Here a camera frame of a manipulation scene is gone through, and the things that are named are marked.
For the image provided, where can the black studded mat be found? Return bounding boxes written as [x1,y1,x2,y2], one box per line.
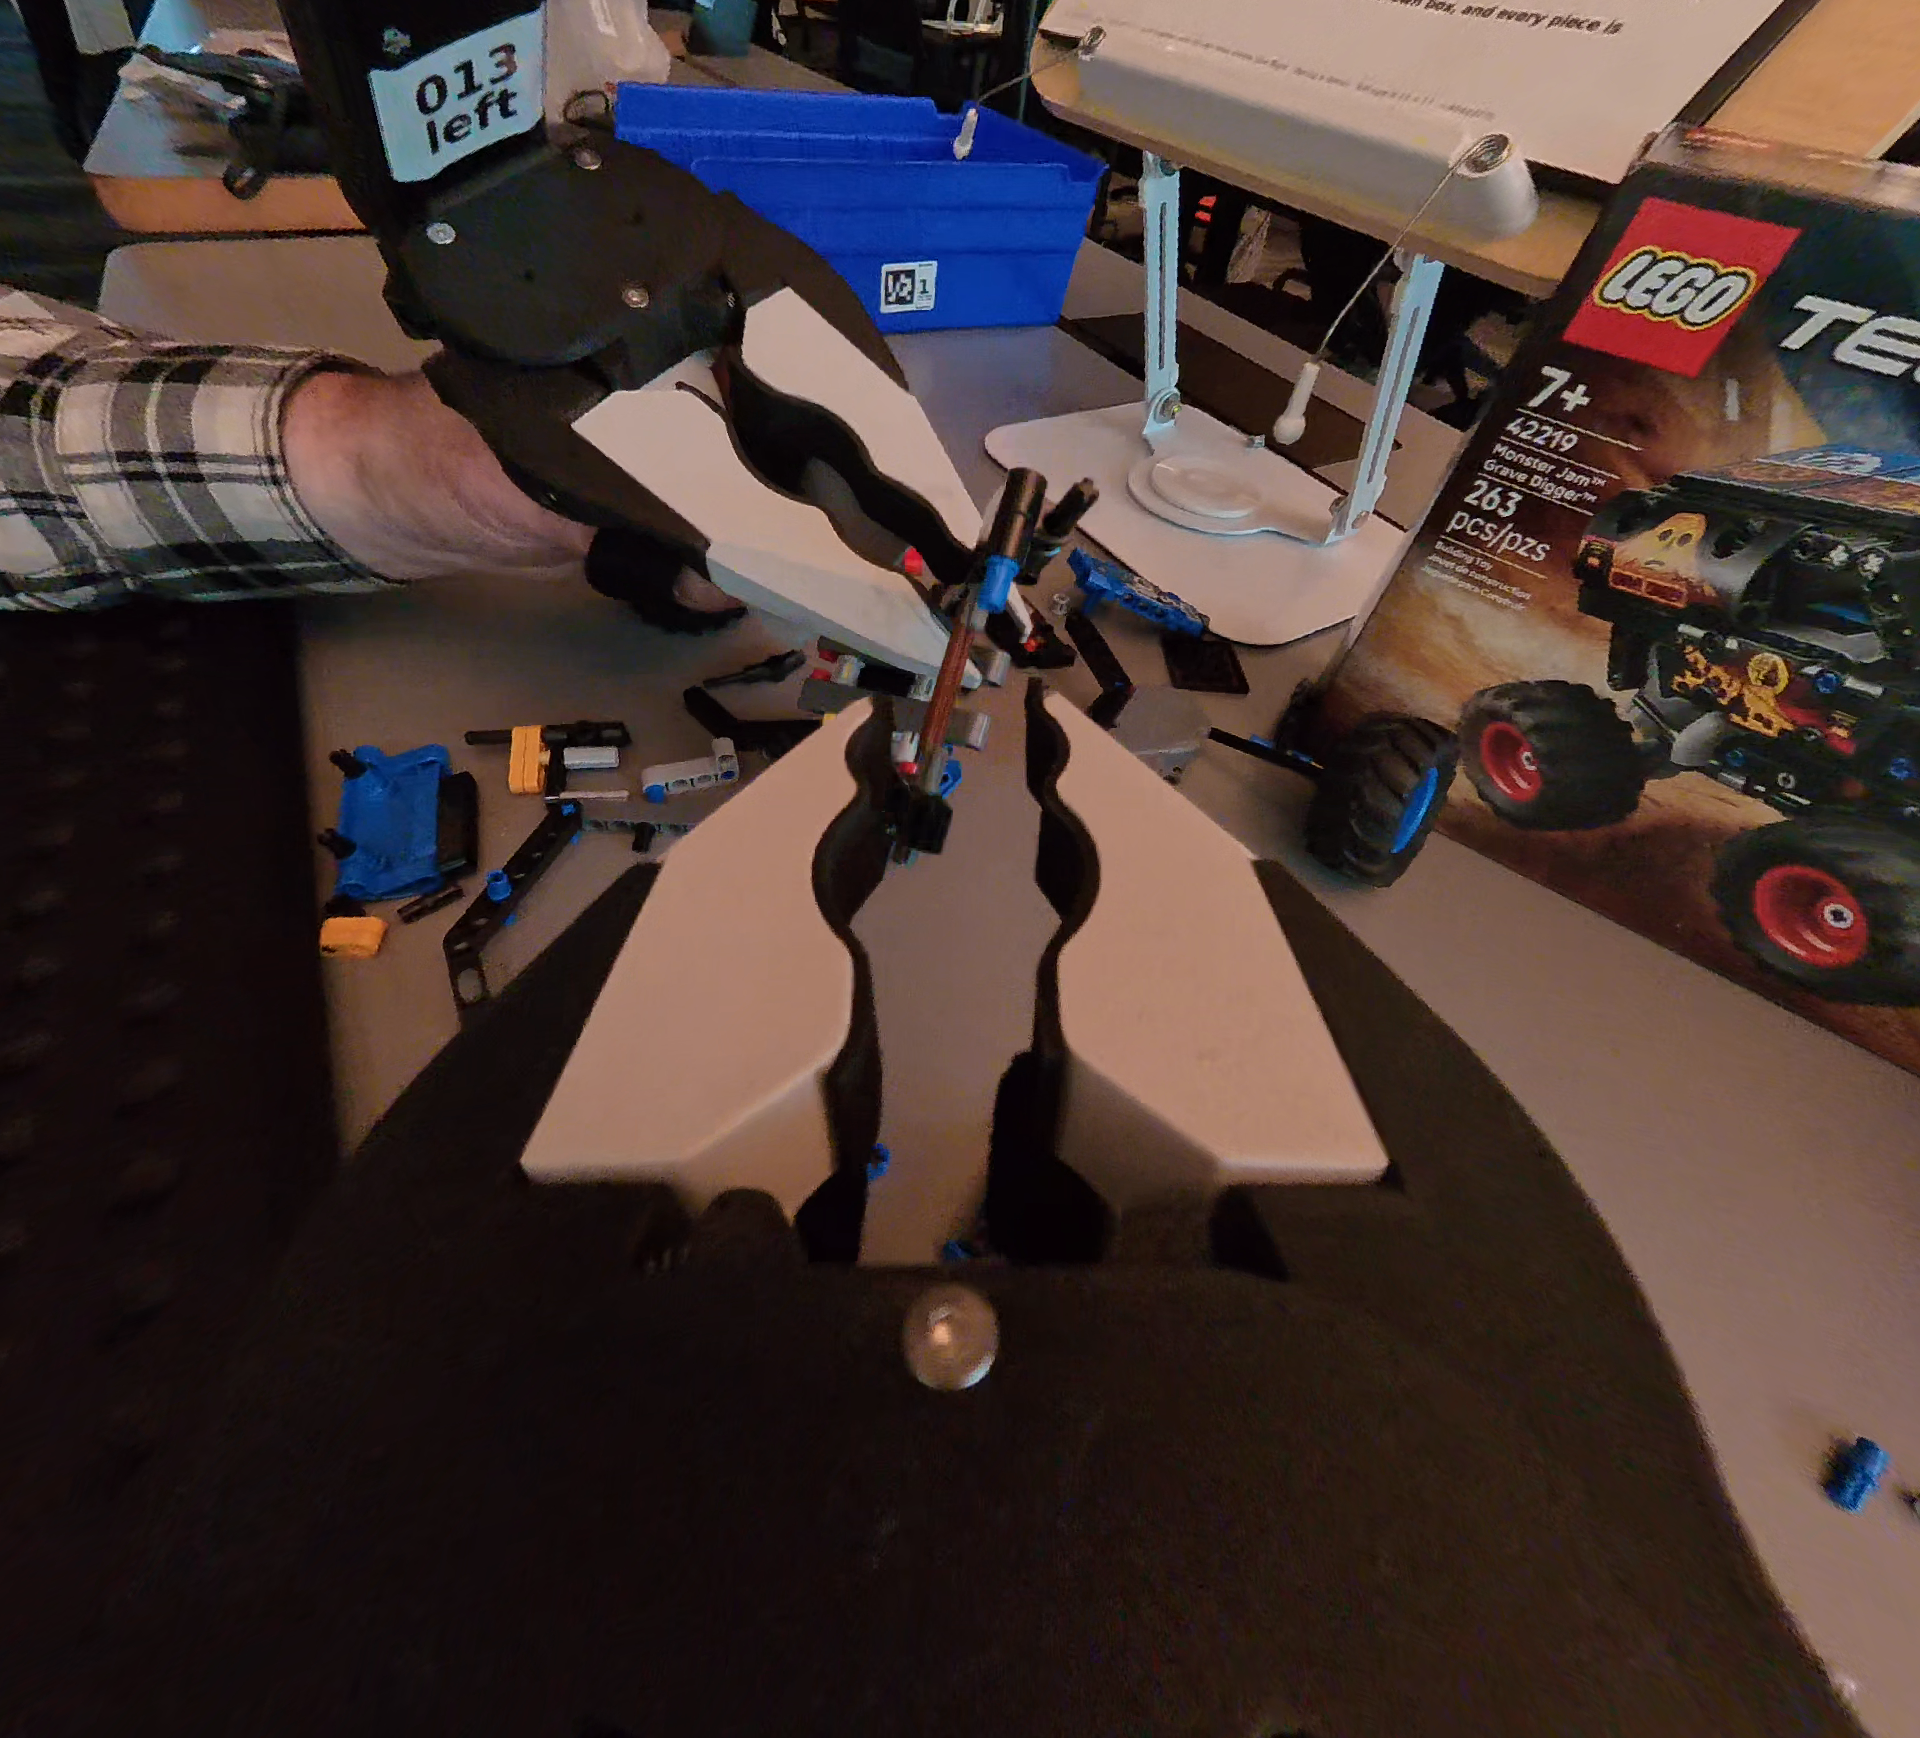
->
[0,599,338,1679]

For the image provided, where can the yellow black toy assembly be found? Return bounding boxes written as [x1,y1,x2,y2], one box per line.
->
[465,720,632,795]

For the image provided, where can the black toy wheel blue rim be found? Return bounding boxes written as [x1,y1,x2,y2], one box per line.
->
[1298,688,1462,886]

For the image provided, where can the monster truck toy set box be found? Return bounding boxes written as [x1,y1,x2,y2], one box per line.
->
[1321,118,1920,1080]

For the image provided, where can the white document stand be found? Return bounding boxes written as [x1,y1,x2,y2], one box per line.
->
[983,27,1538,647]

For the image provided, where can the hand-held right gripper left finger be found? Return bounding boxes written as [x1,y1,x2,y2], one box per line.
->
[526,706,888,1253]

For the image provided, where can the person's left hand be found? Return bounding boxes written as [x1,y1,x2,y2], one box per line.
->
[283,357,736,630]

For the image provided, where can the black angled toy beam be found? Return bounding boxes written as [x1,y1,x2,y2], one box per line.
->
[446,803,586,1004]

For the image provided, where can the black toy truck chassis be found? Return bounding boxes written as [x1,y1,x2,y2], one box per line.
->
[880,463,1087,870]

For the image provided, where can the blue plastic storage bin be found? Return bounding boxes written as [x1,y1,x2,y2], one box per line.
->
[615,82,1104,336]

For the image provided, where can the person's left forearm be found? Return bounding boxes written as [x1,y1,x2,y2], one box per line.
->
[0,284,392,614]

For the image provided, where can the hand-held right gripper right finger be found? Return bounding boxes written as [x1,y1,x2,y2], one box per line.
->
[1000,688,1389,1253]

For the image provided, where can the light grey desk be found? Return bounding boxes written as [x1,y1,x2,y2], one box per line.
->
[89,239,1920,1738]

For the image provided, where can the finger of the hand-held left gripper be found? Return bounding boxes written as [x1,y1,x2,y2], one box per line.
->
[736,290,991,538]
[572,381,983,692]

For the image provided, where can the blue toy bracket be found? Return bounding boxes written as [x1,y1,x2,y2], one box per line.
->
[1064,546,1217,647]

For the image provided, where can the blue toy panel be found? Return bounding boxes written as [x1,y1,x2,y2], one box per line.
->
[330,743,481,905]

